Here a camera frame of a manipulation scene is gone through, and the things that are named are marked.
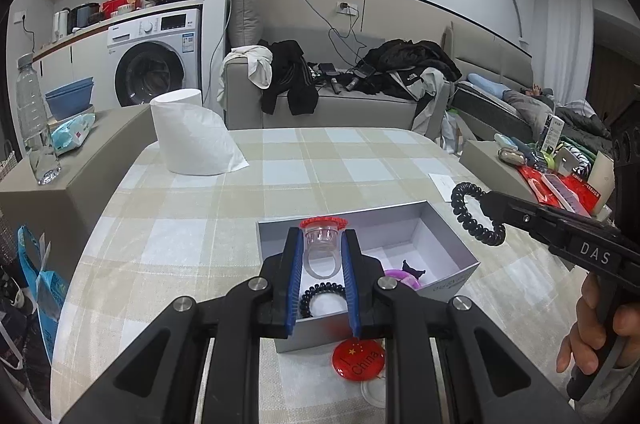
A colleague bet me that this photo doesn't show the blue shopping bag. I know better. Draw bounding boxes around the blue shopping bag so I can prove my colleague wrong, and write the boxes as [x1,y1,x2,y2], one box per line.
[17,224,71,365]

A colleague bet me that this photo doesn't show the red box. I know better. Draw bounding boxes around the red box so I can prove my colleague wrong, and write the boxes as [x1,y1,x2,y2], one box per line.
[101,0,143,16]

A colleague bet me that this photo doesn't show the white kettle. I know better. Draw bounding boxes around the white kettle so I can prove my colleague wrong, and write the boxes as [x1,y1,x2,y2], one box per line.
[52,9,72,42]

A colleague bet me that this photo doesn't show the clear toy ring red top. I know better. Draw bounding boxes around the clear toy ring red top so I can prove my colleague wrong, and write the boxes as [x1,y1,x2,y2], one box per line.
[300,216,348,280]

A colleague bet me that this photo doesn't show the stacked blue basins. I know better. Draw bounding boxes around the stacked blue basins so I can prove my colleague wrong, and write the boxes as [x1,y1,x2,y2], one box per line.
[45,76,96,121]

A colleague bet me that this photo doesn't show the black jacket pile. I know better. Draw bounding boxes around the black jacket pile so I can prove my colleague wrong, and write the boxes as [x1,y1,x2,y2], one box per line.
[357,39,463,97]

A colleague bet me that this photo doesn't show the white paper note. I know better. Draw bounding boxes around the white paper note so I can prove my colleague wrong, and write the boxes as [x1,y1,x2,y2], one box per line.
[429,173,473,203]

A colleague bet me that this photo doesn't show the white garment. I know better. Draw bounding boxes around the white garment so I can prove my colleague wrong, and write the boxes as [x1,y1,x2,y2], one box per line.
[217,45,275,105]

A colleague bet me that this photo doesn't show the white curtain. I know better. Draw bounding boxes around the white curtain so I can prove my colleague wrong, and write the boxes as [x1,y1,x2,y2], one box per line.
[542,0,596,102]

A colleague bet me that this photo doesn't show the wet wipes pack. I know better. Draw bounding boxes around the wet wipes pack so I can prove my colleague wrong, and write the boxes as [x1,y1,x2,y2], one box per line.
[50,113,97,156]

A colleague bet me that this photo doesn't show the cream cylinder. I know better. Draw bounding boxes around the cream cylinder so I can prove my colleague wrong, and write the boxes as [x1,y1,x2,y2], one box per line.
[587,151,616,217]

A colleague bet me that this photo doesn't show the grey cushion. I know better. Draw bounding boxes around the grey cushion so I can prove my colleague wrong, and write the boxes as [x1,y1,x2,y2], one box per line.
[227,0,266,50]

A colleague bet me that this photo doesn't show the red round badge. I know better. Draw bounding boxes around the red round badge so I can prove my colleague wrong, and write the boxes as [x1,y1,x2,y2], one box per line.
[332,338,386,380]

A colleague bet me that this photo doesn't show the white printed carton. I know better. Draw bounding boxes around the white printed carton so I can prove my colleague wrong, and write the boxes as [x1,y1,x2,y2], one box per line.
[541,114,565,152]

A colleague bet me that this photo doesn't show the grey bed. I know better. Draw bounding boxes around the grey bed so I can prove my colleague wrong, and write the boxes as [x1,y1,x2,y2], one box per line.
[450,76,613,145]

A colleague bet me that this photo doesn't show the black garment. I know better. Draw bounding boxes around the black garment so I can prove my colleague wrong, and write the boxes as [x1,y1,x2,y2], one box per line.
[260,40,320,116]

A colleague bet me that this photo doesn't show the white plastic bag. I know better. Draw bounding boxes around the white plastic bag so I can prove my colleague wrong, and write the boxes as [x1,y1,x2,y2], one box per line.
[440,109,466,155]

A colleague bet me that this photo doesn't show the checked tablecloth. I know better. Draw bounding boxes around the checked tablecloth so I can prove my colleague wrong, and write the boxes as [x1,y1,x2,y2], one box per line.
[52,126,596,424]

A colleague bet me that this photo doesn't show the clear plastic water bottle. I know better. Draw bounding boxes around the clear plastic water bottle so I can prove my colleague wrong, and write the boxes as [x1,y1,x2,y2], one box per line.
[16,53,62,186]

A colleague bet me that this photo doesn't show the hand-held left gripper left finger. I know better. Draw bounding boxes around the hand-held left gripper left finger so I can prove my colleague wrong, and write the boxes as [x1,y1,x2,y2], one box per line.
[59,226,303,424]

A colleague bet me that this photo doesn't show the beige sofa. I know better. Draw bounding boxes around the beige sofa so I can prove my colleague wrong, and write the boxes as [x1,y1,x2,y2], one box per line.
[222,31,453,140]

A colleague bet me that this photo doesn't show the person's right hand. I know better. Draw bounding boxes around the person's right hand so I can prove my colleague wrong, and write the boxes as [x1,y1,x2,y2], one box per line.
[556,276,640,375]

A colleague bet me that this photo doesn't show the grey cardboard box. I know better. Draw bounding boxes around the grey cardboard box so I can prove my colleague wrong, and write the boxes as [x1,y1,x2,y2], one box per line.
[256,200,480,354]

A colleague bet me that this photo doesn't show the grey white jacket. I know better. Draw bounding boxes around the grey white jacket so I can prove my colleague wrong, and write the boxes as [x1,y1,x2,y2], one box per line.
[390,66,453,140]

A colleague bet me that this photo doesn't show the red packets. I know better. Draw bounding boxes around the red packets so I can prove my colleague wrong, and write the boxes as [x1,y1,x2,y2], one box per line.
[517,164,608,217]

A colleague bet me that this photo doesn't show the white round badge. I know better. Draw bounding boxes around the white round badge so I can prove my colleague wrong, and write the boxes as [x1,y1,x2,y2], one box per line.
[360,376,388,406]

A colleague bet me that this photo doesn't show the grey glasses case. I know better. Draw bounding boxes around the grey glasses case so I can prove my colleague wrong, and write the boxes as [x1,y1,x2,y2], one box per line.
[495,146,526,166]

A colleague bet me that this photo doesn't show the beige side cabinet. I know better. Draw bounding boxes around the beige side cabinet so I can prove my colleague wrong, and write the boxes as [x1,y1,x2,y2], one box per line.
[0,104,161,265]

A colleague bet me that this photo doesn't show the pink white case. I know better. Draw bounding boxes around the pink white case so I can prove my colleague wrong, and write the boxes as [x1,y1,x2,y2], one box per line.
[542,173,593,215]

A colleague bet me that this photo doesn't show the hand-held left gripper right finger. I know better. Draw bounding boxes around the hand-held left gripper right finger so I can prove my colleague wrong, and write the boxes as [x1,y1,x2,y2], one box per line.
[340,229,583,424]

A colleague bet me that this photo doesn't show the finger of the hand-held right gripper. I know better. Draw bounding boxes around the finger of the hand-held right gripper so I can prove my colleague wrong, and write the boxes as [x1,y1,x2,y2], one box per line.
[480,199,557,251]
[487,190,623,237]

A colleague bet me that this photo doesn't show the small white device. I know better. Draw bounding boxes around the small white device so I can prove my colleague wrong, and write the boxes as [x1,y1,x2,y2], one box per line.
[557,149,581,175]

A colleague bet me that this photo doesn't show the white toilet paper roll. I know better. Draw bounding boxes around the white toilet paper roll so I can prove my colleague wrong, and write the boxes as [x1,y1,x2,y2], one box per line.
[150,88,250,176]

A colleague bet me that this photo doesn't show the wicker basket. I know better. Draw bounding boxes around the wicker basket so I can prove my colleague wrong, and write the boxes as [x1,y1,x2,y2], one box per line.
[0,149,18,182]

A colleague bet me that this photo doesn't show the white washing machine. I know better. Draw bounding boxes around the white washing machine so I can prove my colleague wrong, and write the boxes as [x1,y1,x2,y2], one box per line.
[106,6,203,107]

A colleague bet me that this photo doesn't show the black sneaker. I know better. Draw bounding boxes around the black sneaker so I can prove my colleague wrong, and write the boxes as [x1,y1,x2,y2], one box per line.
[0,264,48,387]

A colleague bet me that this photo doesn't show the black spiral hair tie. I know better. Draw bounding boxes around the black spiral hair tie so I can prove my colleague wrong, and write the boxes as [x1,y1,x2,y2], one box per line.
[450,181,507,247]
[299,283,348,320]

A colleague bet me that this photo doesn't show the beige low bench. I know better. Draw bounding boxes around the beige low bench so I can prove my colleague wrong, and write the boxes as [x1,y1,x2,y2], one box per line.
[459,139,613,225]

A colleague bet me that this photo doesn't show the purple bracelet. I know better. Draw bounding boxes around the purple bracelet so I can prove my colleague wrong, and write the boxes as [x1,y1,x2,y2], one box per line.
[382,269,423,291]

